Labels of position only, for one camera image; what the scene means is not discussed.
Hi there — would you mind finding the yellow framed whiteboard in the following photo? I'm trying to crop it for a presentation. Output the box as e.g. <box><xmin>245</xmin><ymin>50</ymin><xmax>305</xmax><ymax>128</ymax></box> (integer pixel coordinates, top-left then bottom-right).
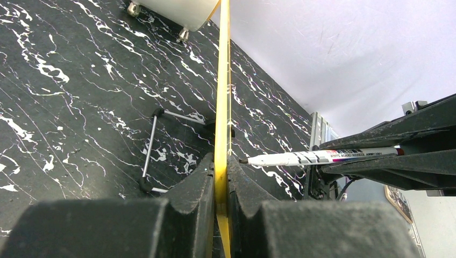
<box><xmin>213</xmin><ymin>1</ymin><xmax>231</xmax><ymax>257</ymax></box>

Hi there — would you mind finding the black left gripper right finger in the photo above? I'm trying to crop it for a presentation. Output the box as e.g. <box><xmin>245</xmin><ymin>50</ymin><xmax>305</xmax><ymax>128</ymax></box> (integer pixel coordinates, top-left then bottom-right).
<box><xmin>227</xmin><ymin>157</ymin><xmax>419</xmax><ymax>257</ymax></box>

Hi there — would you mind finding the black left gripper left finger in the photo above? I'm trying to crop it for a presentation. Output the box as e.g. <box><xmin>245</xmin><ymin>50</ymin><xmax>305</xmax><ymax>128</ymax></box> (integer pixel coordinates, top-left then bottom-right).
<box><xmin>1</xmin><ymin>153</ymin><xmax>215</xmax><ymax>257</ymax></box>

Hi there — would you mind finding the aluminium rail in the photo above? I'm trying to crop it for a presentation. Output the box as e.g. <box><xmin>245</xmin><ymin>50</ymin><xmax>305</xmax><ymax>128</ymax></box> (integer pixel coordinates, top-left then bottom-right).
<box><xmin>309</xmin><ymin>112</ymin><xmax>339</xmax><ymax>150</ymax></box>

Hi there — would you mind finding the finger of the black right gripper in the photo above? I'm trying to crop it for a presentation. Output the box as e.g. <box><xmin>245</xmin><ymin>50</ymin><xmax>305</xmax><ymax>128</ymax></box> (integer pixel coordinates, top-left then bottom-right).
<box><xmin>322</xmin><ymin>149</ymin><xmax>455</xmax><ymax>191</ymax></box>
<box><xmin>319</xmin><ymin>94</ymin><xmax>455</xmax><ymax>150</ymax></box>

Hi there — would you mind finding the white orange whiteboard marker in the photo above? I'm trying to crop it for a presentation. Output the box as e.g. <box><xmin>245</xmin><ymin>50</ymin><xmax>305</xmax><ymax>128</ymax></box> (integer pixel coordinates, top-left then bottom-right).
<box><xmin>239</xmin><ymin>147</ymin><xmax>404</xmax><ymax>167</ymax></box>

